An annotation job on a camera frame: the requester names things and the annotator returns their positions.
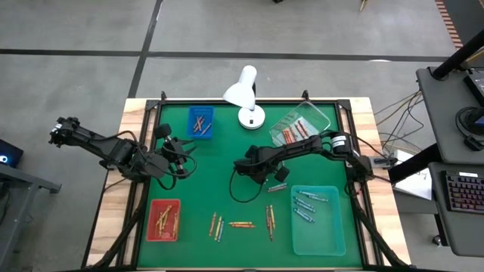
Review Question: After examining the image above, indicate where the white box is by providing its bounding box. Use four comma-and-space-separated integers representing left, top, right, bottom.
392, 149, 417, 167

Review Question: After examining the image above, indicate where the teal plastic bin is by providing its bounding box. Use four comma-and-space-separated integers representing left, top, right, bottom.
290, 184, 347, 257

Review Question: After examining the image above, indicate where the white paper sheet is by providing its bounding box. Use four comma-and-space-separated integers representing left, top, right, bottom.
392, 165, 434, 201

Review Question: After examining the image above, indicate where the black slanted pole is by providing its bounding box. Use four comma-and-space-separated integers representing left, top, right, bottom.
430, 29, 484, 81

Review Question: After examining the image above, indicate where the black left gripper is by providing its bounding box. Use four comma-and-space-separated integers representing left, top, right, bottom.
154, 123, 198, 179

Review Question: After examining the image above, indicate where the black round device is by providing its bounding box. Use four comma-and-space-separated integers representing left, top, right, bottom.
455, 106, 484, 153

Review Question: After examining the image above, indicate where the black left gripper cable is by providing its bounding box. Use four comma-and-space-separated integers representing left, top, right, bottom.
154, 130, 198, 190

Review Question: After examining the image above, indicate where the black device with light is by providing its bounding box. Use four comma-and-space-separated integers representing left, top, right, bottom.
0, 138, 24, 169

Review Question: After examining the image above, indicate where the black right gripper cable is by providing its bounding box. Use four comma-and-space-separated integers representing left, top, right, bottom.
228, 168, 266, 204

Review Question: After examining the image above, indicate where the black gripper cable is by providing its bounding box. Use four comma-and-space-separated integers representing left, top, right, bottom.
228, 168, 266, 204
154, 130, 198, 190

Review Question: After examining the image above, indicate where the black aluminium table frame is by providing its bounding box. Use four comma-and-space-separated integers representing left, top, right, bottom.
81, 89, 411, 272

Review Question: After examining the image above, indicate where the red plastic bin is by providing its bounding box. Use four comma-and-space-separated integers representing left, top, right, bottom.
145, 198, 182, 243

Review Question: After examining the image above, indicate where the clear plastic container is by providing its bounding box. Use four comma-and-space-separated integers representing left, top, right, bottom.
268, 100, 332, 148

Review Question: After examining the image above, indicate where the grey equipment cart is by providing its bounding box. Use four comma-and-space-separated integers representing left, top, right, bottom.
415, 66, 484, 164

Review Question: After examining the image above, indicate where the grey side table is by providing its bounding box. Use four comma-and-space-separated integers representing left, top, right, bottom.
0, 162, 63, 271

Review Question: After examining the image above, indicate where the black backlit keyboard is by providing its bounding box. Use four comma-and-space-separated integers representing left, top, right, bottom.
445, 171, 484, 215

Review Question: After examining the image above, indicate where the black laptop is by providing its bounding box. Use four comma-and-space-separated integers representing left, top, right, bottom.
463, 69, 484, 107

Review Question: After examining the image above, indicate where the white desk lamp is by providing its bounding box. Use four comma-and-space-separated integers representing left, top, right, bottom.
222, 64, 266, 131

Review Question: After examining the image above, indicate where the grey keyboard desk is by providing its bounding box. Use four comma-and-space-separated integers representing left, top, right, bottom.
428, 162, 484, 258

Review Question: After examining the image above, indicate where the black support beam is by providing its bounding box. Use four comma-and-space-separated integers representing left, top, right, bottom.
387, 142, 442, 185

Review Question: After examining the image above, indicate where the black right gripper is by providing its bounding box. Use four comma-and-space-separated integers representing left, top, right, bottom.
233, 144, 291, 186

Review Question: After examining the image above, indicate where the blue plastic basket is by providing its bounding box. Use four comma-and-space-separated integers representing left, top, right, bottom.
187, 105, 216, 141

